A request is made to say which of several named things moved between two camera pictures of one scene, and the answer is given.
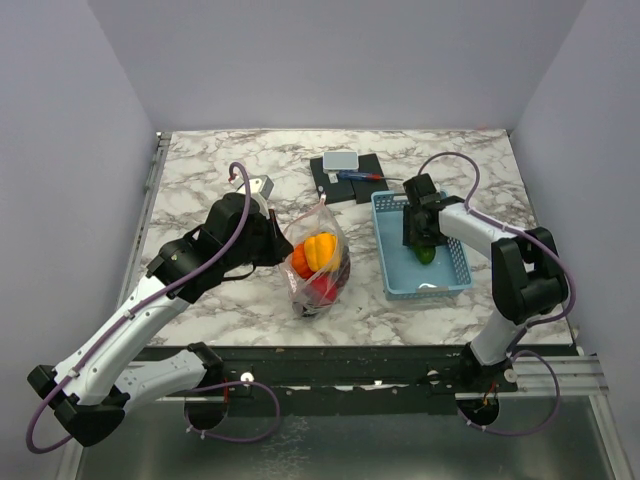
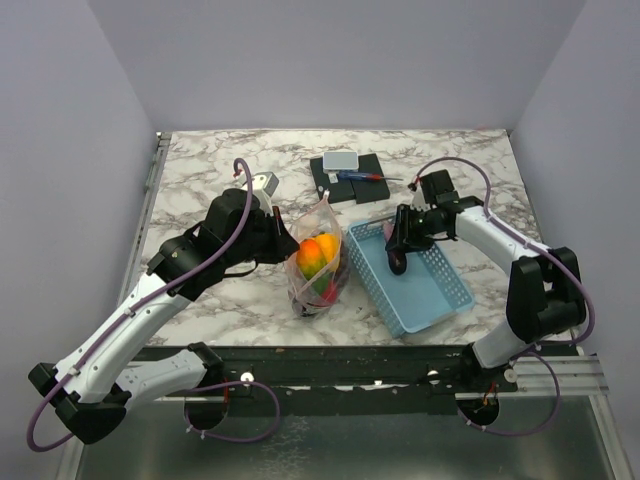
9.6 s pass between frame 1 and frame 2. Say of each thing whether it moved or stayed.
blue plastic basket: moved
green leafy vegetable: moved
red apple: stayed
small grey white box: stayed
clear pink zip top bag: stayed
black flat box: stayed
